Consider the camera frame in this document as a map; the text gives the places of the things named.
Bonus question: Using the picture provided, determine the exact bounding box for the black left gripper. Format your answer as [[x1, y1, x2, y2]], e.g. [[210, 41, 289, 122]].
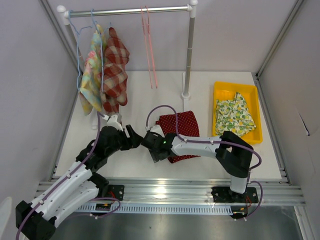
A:
[[105, 124, 142, 157]]

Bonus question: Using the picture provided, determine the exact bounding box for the red polka dot skirt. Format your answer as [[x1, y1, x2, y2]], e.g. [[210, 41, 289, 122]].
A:
[[155, 111, 200, 164]]

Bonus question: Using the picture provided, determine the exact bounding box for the pink wire hanger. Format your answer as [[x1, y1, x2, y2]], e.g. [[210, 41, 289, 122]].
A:
[[140, 7, 153, 89], [142, 6, 158, 89]]

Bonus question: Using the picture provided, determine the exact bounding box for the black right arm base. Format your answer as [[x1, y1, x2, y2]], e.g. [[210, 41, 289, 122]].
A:
[[211, 186, 259, 204]]

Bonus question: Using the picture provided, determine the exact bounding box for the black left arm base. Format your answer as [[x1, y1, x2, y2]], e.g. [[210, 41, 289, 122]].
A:
[[97, 184, 125, 201]]

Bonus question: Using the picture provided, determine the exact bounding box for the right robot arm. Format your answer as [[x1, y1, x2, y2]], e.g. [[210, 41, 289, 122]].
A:
[[141, 130, 254, 202]]

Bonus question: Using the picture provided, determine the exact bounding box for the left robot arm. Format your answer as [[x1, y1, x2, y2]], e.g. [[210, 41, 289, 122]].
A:
[[15, 125, 143, 240]]

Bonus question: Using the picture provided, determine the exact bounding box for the pastel plaid skirt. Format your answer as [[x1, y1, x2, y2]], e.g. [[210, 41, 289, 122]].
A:
[[79, 24, 106, 116]]

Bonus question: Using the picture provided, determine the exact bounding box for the red plaid skirt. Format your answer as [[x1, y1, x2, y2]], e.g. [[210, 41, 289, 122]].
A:
[[102, 27, 130, 114]]

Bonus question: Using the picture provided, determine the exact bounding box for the lemon print cloth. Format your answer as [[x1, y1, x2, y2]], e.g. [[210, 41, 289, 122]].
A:
[[214, 92, 257, 137]]

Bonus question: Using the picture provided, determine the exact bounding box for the yellow plastic tray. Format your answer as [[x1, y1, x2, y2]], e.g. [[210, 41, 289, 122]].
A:
[[212, 81, 263, 145]]

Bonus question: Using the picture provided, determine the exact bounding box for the white clothes rack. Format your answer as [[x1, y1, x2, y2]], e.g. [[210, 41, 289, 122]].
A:
[[56, 4, 196, 131]]

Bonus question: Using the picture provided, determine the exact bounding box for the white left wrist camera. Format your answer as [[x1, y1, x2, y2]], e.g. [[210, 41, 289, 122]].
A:
[[102, 113, 123, 132]]

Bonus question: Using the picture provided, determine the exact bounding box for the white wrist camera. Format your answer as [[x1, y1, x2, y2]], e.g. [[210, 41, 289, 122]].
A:
[[145, 124, 165, 138], [102, 113, 123, 132]]

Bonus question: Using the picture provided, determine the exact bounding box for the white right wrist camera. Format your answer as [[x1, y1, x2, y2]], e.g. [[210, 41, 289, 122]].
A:
[[145, 124, 165, 138]]

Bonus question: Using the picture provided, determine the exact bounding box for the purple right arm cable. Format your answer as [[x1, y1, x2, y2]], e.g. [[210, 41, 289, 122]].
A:
[[145, 105, 263, 221]]

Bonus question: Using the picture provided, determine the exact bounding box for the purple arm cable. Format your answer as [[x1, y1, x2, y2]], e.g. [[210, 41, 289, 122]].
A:
[[145, 105, 263, 221], [15, 112, 121, 238]]

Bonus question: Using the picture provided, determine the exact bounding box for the slotted cable duct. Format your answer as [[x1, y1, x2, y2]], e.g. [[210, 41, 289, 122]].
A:
[[76, 203, 233, 216]]

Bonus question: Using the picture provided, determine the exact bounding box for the blue wire hanger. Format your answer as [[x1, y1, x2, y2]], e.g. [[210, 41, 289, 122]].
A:
[[90, 8, 105, 93], [68, 10, 84, 92]]

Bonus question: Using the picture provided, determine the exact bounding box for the aluminium front rail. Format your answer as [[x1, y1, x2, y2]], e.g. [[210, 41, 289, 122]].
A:
[[108, 177, 306, 206]]

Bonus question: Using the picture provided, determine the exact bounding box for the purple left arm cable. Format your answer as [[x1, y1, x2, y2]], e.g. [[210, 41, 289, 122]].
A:
[[15, 112, 121, 238]]

